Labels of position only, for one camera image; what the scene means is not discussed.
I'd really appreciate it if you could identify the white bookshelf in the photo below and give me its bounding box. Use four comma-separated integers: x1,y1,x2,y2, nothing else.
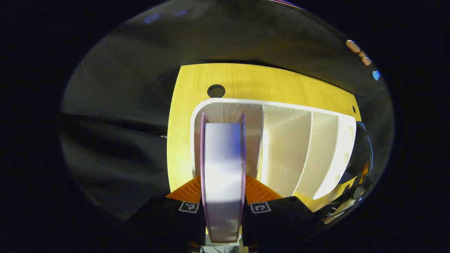
190,98,358,201

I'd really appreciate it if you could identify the black cable grommet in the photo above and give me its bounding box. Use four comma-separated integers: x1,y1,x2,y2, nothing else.
207,84,226,99

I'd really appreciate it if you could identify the black backdrop cloth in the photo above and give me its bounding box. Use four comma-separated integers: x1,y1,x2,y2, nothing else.
60,0,395,222

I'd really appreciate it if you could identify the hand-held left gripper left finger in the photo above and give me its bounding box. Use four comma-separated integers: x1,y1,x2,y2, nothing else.
125,175,206,253

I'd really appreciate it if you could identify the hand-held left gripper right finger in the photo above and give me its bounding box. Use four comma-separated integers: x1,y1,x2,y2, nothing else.
242,175,326,253

